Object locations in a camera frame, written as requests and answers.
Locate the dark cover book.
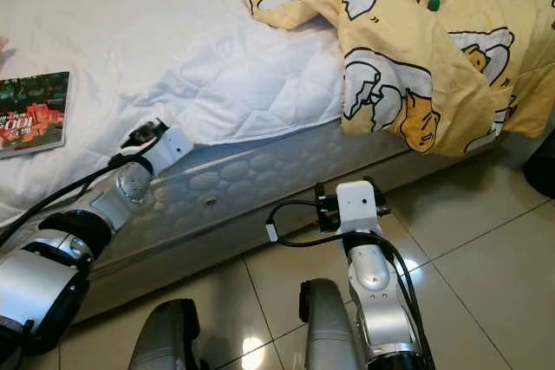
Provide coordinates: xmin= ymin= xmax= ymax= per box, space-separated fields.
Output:
xmin=0 ymin=71 xmax=72 ymax=159

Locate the grey quilted bed mattress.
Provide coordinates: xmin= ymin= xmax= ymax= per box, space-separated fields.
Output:
xmin=0 ymin=114 xmax=500 ymax=319

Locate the white quilted mattress pad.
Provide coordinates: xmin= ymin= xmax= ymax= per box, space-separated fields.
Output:
xmin=0 ymin=0 xmax=348 ymax=228

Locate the grey right robot leg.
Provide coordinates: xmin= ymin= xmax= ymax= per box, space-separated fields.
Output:
xmin=298 ymin=278 xmax=367 ymax=370

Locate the grey robot leg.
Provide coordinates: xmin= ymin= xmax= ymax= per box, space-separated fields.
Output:
xmin=298 ymin=278 xmax=367 ymax=370
xmin=127 ymin=298 xmax=202 ymax=370

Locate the yellow cartoon blanket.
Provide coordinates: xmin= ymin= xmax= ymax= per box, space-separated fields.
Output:
xmin=219 ymin=0 xmax=555 ymax=159

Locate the grey left robot leg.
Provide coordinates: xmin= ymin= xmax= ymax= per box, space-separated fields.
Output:
xmin=127 ymin=298 xmax=202 ymax=370

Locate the black round trash bin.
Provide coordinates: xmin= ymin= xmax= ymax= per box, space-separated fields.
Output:
xmin=523 ymin=127 xmax=555 ymax=199

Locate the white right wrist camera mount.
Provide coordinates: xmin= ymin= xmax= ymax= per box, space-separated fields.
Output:
xmin=336 ymin=179 xmax=380 ymax=235

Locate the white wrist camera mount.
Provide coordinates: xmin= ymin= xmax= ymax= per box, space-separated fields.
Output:
xmin=336 ymin=179 xmax=380 ymax=235
xmin=152 ymin=126 xmax=197 ymax=173

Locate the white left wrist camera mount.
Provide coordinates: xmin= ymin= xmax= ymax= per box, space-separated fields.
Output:
xmin=152 ymin=126 xmax=197 ymax=173

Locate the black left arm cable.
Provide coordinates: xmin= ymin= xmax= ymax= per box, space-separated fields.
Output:
xmin=0 ymin=132 xmax=170 ymax=245

